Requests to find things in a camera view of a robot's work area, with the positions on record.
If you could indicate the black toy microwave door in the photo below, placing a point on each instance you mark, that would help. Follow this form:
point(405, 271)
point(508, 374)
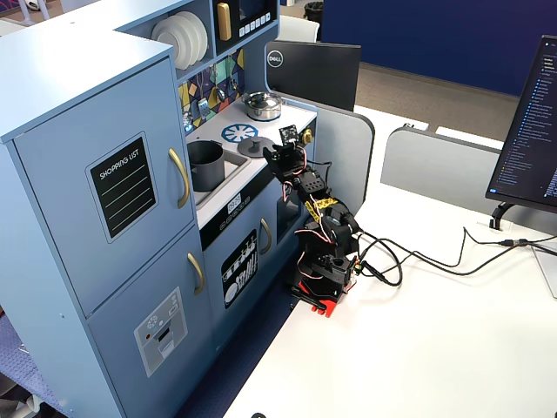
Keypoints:
point(257, 11)

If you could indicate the gray metal stand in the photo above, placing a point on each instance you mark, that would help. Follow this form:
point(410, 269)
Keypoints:
point(549, 274)

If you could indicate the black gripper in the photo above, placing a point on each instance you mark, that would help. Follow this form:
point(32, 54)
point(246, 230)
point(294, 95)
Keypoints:
point(278, 159)

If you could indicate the shiny steel toy pot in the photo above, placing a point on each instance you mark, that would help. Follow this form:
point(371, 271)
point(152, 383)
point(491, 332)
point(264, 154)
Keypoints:
point(263, 114)

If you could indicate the black shopping list chalkboard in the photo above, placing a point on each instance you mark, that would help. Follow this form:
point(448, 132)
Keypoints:
point(122, 191)

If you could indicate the blue toy play kitchen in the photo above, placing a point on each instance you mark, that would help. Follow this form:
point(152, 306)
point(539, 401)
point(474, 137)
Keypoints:
point(65, 87)

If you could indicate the white chair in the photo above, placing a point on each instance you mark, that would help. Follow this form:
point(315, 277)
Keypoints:
point(298, 29)

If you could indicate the gray rounded desk divider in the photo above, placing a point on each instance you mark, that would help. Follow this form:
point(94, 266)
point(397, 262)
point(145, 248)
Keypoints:
point(344, 152)

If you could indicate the black trash bin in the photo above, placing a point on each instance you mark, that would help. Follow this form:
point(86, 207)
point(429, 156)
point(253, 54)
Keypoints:
point(313, 11)

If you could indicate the gray pot lid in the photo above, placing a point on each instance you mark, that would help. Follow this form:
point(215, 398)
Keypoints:
point(251, 146)

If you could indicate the red table clamp base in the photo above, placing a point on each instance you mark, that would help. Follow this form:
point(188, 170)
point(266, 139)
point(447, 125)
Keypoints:
point(324, 302)

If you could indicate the silver slotted toy spatula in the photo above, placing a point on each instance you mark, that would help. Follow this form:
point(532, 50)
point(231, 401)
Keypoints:
point(203, 105)

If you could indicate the small wrist camera board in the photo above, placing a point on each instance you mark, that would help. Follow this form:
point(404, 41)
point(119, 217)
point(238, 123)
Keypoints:
point(288, 133)

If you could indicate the black Dell monitor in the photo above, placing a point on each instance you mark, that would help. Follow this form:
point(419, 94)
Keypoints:
point(317, 74)

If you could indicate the white toy plate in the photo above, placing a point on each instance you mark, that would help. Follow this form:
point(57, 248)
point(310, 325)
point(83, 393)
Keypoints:
point(196, 37)
point(205, 37)
point(172, 41)

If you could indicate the steel pot lid black knob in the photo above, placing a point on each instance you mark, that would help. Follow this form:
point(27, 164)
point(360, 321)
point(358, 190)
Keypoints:
point(260, 100)

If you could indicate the silver toy ladle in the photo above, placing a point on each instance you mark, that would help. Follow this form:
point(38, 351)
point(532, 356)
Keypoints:
point(220, 93)

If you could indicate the gold stove knob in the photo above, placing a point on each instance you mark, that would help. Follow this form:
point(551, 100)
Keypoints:
point(308, 136)

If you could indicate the gray toy pot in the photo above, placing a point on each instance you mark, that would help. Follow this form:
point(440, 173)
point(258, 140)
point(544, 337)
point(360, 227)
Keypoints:
point(206, 170)

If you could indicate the gray long desk divider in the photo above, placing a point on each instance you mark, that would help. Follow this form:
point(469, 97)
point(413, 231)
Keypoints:
point(435, 170)

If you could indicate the small silver toy spoon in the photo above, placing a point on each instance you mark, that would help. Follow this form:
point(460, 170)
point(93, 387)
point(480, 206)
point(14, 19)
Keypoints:
point(235, 84)

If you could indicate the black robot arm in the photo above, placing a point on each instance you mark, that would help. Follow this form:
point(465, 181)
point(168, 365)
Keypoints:
point(344, 226)

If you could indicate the white toy sink basin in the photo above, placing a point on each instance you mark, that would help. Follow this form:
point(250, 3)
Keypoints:
point(237, 164)

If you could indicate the silver toy strainer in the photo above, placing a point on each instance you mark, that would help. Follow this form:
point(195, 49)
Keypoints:
point(187, 118)

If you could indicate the monitor with lit screen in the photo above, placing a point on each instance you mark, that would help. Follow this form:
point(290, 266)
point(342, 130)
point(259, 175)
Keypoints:
point(531, 130)

